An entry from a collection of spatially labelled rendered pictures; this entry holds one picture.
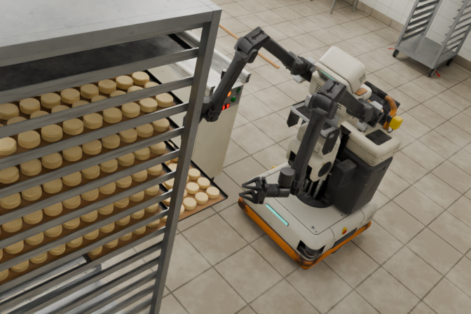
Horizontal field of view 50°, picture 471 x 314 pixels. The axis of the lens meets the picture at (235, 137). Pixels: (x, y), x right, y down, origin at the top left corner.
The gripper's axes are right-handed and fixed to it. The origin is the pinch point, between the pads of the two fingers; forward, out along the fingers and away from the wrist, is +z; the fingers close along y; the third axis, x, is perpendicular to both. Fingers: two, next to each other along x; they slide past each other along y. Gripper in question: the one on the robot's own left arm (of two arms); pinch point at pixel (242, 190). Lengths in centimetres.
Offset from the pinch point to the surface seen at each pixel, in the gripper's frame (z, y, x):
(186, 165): 31, 34, 22
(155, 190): 38.4, 20.0, 19.6
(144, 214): 41.3, 9.0, 20.7
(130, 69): 51, 73, 30
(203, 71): 31, 69, 22
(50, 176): 69, 47, 41
